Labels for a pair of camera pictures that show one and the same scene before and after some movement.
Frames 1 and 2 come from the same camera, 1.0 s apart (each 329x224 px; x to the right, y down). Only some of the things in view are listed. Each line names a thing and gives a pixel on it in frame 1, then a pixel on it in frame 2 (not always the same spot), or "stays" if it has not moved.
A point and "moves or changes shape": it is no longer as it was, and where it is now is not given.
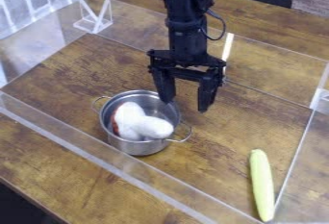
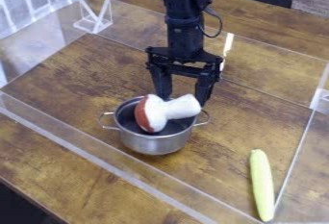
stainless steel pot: x=140 y=122 moves or changes shape
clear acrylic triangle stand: x=91 y=22 stays
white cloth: x=136 y=126 to x=154 y=111
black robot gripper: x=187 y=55 stays
